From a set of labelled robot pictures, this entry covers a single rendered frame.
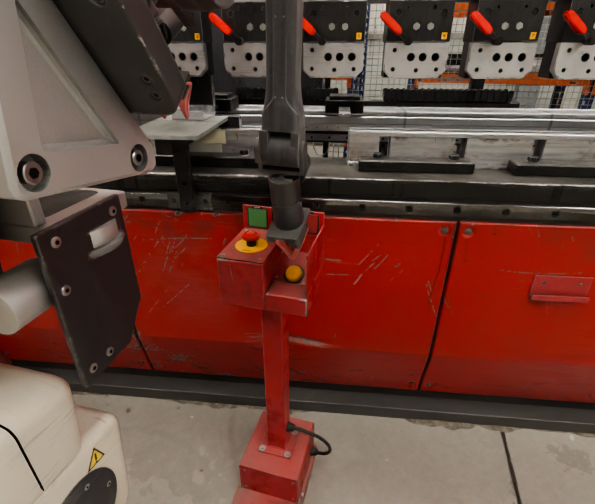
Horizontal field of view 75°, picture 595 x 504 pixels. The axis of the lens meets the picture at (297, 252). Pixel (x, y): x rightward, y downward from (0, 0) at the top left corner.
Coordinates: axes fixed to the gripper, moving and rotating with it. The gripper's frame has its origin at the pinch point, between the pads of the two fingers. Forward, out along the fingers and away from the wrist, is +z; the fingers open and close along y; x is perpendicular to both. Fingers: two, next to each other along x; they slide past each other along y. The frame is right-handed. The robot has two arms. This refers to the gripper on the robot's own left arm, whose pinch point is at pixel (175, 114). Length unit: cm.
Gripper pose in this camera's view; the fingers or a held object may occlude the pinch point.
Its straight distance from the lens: 102.1
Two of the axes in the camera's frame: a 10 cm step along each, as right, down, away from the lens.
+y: -9.9, -0.6, 0.9
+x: -1.0, 8.3, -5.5
